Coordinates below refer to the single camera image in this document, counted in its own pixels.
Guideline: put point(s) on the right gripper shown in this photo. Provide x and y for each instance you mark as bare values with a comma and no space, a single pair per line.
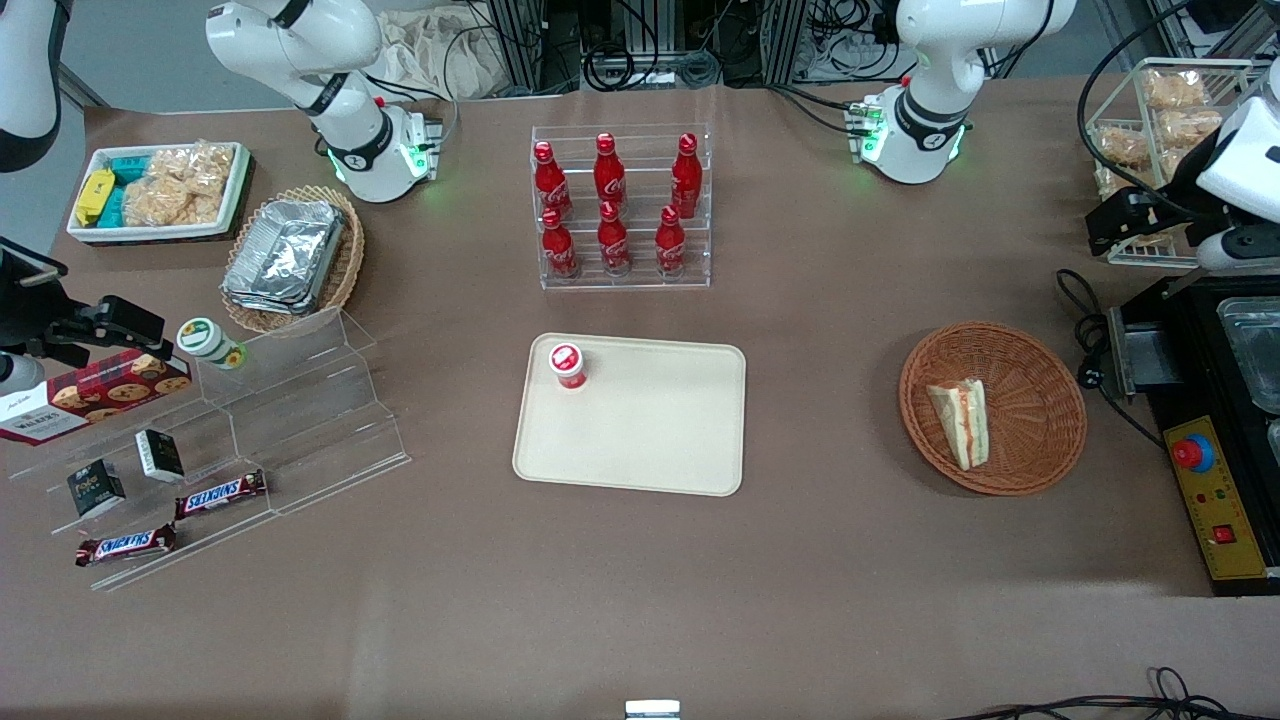
30,312

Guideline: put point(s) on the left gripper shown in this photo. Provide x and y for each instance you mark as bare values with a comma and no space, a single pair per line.
1176,196

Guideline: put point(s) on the triangular sandwich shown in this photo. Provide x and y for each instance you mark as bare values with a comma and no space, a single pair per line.
962,425

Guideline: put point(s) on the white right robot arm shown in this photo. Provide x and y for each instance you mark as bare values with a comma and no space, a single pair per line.
350,130

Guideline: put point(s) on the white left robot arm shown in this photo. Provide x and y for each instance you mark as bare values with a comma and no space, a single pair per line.
930,110

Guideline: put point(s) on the round brown wicker basket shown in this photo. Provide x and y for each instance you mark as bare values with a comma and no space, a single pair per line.
1040,410

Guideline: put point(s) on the oval light wicker basket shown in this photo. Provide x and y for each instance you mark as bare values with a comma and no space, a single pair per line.
345,270

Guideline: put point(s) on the beige plastic tray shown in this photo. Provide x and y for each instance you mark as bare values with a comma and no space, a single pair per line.
650,430

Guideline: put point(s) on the clear bag fried snack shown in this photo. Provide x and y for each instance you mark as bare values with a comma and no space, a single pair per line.
1190,125
1122,146
1175,90
1115,182

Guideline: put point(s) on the green lid white jar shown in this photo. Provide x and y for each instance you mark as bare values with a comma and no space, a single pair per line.
208,342

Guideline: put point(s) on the red tartan cookie box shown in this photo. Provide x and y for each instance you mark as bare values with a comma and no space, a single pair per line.
100,392

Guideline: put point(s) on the white rectangular snack bin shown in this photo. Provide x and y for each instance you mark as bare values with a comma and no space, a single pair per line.
150,232

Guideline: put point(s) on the small black white box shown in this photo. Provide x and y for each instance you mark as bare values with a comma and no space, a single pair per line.
160,455

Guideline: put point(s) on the clear bag rice crackers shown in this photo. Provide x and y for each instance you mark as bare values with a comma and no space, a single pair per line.
200,165
165,203

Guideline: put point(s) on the teal snack packet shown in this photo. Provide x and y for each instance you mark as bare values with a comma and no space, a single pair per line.
128,168
113,208

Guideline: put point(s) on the yellow snack packet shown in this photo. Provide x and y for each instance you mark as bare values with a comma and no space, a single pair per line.
95,195

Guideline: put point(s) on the stack of foil trays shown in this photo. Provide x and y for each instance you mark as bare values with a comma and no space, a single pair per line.
285,255

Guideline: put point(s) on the clear acrylic stepped shelf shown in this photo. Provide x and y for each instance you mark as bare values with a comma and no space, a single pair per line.
300,420

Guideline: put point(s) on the brown Snickers bar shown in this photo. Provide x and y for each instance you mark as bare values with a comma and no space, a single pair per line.
125,545
220,495

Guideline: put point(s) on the steel pan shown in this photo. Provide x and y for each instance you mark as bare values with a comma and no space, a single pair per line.
1255,350

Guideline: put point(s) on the red emergency stop button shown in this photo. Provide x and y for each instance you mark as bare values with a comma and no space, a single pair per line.
1192,454

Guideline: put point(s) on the black machine yellow panel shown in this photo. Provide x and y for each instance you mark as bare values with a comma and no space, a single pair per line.
1215,520

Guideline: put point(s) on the crumpled beige cloth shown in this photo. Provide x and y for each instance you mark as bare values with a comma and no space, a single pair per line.
430,55

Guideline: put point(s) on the red cola bottle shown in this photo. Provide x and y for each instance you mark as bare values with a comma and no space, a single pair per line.
613,242
558,248
669,245
609,172
548,185
686,178

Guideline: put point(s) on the red lid small cup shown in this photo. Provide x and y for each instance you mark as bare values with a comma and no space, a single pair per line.
567,364

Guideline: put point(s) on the clear acrylic bottle rack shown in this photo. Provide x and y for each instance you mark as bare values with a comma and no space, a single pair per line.
640,280

